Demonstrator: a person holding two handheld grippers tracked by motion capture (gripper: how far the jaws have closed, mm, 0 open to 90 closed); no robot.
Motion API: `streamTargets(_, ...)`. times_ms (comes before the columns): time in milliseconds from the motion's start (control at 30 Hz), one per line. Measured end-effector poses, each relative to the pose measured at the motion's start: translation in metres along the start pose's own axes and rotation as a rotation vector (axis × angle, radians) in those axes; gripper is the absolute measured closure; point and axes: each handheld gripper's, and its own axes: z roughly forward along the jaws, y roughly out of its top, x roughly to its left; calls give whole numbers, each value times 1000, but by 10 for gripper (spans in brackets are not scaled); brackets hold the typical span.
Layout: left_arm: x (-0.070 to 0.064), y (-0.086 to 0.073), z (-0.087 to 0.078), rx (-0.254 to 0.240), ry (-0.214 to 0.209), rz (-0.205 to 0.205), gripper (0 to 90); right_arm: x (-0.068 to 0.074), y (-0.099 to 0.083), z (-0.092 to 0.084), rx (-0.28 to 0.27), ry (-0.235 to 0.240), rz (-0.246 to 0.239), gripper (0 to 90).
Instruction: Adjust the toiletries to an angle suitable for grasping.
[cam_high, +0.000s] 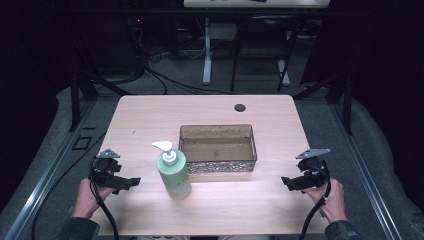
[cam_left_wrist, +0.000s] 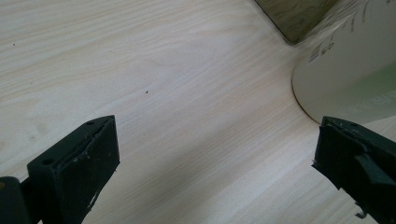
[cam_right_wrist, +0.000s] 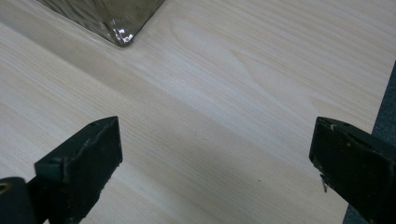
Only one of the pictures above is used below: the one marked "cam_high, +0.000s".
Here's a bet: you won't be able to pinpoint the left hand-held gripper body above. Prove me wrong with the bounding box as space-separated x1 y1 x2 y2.
89 148 123 189

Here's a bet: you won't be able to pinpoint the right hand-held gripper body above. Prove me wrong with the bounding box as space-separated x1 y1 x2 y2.
295 148 332 190

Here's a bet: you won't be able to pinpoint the green pump bottle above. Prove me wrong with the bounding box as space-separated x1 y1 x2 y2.
151 140 193 201

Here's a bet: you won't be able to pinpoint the clear brown plastic container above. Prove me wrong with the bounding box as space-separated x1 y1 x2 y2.
178 123 258 174

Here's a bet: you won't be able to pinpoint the person's right hand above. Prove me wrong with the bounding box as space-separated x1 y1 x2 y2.
301 178 348 224

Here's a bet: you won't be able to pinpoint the person's left hand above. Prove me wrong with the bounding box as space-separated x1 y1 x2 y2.
71 178 116 220

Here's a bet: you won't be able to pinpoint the black metal stand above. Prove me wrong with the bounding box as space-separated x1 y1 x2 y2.
64 19 136 133
292 29 355 136

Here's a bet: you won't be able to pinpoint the black chair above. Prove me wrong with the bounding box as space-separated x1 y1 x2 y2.
230 14 303 93

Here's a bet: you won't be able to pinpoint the white desk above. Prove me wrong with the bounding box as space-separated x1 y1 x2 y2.
183 0 331 87

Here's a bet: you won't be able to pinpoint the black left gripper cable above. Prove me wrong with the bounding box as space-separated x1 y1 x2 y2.
89 156 120 240

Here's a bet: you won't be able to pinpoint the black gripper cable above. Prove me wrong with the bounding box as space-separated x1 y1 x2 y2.
299 165 333 240
89 156 120 240

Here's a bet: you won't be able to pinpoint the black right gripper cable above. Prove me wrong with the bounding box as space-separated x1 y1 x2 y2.
299 165 333 240

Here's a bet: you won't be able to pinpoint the aluminium floor rail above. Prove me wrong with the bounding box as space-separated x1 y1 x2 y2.
3 99 98 240
328 101 404 240

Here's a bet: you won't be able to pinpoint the black floor cables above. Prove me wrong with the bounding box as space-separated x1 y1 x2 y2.
126 16 234 96

